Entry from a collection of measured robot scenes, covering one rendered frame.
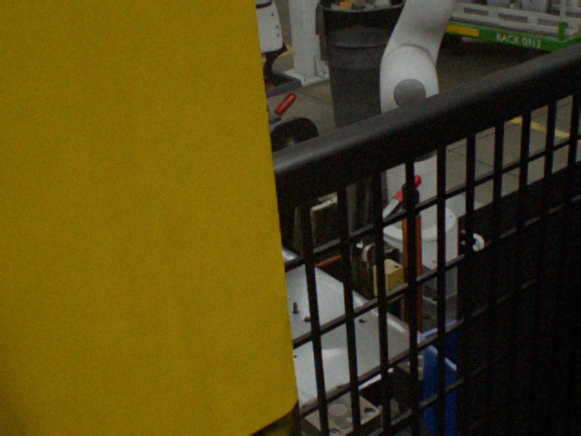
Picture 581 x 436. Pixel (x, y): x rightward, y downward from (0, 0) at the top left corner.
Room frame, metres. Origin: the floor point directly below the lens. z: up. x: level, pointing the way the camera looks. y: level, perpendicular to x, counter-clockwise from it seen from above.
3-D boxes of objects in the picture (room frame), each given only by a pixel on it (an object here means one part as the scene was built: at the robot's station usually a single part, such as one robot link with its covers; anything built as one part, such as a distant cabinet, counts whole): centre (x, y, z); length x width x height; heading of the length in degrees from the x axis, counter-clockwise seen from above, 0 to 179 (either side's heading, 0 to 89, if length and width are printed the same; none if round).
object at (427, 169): (1.65, -0.29, 0.89); 0.19 x 0.19 x 0.18
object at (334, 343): (1.44, 0.28, 1.00); 1.38 x 0.22 x 0.02; 33
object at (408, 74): (1.62, -0.28, 1.10); 0.19 x 0.12 x 0.24; 171
